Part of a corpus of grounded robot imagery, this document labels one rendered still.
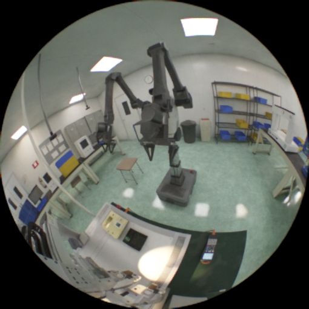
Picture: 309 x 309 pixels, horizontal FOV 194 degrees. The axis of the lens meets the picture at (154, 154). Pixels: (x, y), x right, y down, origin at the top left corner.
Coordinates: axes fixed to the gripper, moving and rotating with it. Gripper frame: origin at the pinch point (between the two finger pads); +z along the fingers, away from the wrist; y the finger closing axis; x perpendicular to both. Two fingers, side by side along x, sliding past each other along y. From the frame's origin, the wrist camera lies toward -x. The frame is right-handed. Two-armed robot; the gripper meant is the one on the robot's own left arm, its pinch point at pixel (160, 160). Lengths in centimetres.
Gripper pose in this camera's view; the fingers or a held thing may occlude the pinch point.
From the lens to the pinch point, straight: 38.7
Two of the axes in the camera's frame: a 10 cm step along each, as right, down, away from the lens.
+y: 8.3, 1.0, -5.5
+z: -0.3, 9.9, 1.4
